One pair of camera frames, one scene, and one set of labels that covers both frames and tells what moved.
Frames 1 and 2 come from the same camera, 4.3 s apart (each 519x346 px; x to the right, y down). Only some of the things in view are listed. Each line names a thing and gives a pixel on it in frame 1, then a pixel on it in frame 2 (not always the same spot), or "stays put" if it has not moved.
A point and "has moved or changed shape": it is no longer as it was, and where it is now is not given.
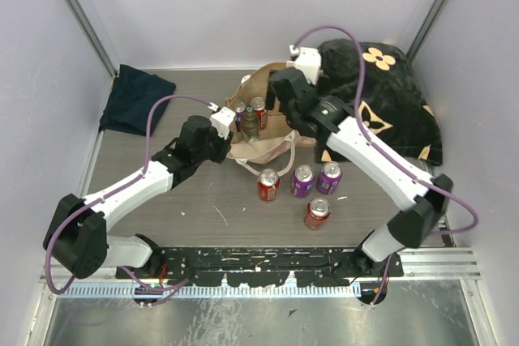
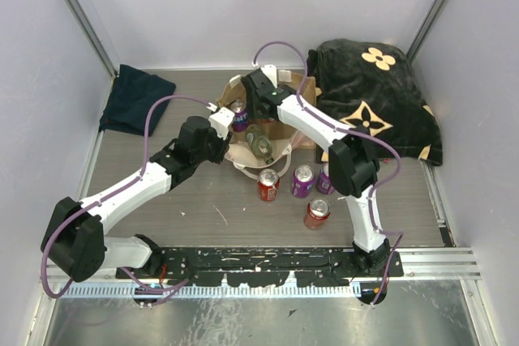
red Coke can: [317, 211] stays put
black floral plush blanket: [395, 106] stays put
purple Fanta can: [329, 177] stays put
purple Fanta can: [302, 181] stays put
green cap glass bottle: [250, 125] has moved or changed shape
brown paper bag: [278, 140] has moved or changed shape
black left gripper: [225, 146] stays put
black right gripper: [270, 98] -> [250, 108]
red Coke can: [268, 185] stays put
